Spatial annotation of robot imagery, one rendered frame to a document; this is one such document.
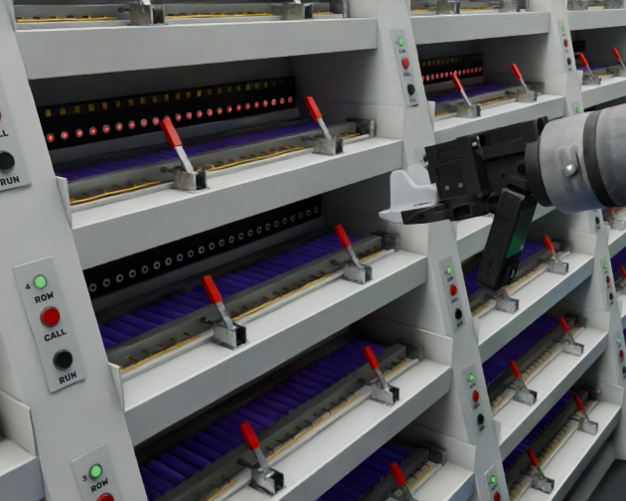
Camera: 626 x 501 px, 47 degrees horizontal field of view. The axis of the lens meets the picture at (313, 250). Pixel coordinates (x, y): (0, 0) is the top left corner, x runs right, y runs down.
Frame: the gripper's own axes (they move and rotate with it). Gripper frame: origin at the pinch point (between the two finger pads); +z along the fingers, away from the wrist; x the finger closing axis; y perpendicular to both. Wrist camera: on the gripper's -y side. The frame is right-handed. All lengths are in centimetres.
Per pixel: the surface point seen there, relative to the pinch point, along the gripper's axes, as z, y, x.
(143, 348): 23.1, -7.2, 21.5
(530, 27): 16, 25, -89
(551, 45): 16, 20, -100
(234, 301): 22.8, -6.3, 6.7
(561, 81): 16, 12, -100
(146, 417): 17.0, -12.8, 27.6
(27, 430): 16.4, -8.3, 40.0
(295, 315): 17.9, -10.3, 1.3
